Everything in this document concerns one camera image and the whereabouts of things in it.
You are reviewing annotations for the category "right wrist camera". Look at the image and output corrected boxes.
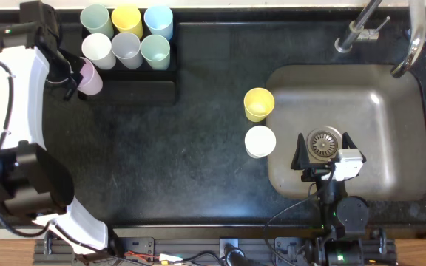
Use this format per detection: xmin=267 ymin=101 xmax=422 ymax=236
xmin=323 ymin=149 xmax=365 ymax=182

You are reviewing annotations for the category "black tray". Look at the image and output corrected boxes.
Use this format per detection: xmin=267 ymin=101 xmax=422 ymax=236
xmin=78 ymin=14 xmax=179 ymax=104

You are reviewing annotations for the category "yellow cup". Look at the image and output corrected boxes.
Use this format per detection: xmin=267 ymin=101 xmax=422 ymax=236
xmin=243 ymin=87 xmax=276 ymax=123
xmin=110 ymin=4 xmax=144 ymax=39

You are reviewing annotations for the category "white cup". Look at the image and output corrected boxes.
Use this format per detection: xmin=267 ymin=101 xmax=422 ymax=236
xmin=244 ymin=125 xmax=277 ymax=160
xmin=81 ymin=33 xmax=117 ymax=71

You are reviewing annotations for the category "mounting rail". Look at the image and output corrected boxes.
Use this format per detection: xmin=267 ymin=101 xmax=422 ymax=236
xmin=33 ymin=227 xmax=399 ymax=266

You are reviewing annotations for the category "green cup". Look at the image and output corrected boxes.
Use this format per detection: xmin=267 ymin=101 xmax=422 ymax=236
xmin=80 ymin=3 xmax=115 ymax=38
xmin=140 ymin=34 xmax=172 ymax=71

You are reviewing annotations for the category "black cable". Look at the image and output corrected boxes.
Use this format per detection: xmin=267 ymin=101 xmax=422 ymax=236
xmin=0 ymin=55 xmax=51 ymax=239
xmin=263 ymin=183 xmax=332 ymax=266

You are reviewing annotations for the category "steel sink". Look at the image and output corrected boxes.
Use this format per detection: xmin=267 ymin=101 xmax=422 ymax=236
xmin=266 ymin=64 xmax=426 ymax=202

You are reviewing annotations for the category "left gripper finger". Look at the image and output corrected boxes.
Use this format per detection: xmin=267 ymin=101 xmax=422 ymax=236
xmin=63 ymin=75 xmax=80 ymax=101

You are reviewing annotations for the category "grey cup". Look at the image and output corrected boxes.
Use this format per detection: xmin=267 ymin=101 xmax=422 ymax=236
xmin=111 ymin=32 xmax=143 ymax=70

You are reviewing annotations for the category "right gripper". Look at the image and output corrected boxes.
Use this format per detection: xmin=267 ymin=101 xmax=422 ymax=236
xmin=290 ymin=132 xmax=367 ymax=183

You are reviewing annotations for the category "pink cup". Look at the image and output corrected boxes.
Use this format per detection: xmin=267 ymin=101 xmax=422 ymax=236
xmin=76 ymin=56 xmax=104 ymax=96

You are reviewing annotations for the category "blue cup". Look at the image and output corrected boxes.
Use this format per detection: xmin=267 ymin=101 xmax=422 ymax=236
xmin=143 ymin=4 xmax=175 ymax=41

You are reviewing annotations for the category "steel tap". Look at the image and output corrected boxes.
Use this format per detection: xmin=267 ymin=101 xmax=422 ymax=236
xmin=334 ymin=0 xmax=426 ymax=79

